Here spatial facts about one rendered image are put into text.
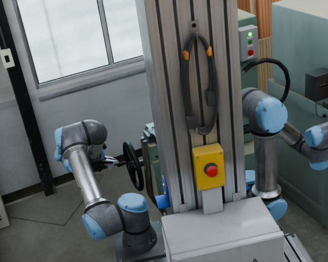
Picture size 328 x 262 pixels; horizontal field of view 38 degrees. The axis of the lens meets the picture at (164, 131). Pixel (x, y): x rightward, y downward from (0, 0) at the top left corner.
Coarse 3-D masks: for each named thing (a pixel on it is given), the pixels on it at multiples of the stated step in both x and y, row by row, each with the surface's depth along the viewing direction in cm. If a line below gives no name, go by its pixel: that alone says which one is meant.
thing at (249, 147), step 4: (252, 140) 271; (244, 144) 269; (248, 144) 268; (252, 144) 268; (244, 148) 265; (248, 148) 264; (252, 148) 264; (244, 152) 261; (248, 152) 260; (252, 152) 260; (248, 156) 260; (252, 156) 261; (248, 160) 261; (252, 160) 262; (248, 164) 262; (252, 164) 263
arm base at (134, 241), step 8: (128, 232) 197; (136, 232) 196; (144, 232) 197; (152, 232) 201; (128, 240) 199; (136, 240) 197; (144, 240) 198; (152, 240) 201; (128, 248) 200; (136, 248) 198; (144, 248) 198
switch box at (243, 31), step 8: (240, 32) 231; (248, 32) 233; (256, 32) 234; (240, 40) 234; (248, 40) 235; (256, 40) 236; (240, 48) 236; (248, 48) 237; (256, 48) 238; (240, 56) 238; (256, 56) 240
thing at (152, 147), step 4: (148, 144) 250; (152, 144) 249; (148, 148) 250; (152, 148) 248; (156, 148) 249; (148, 152) 252; (152, 152) 249; (156, 152) 250; (152, 156) 250; (156, 156) 250; (152, 160) 251
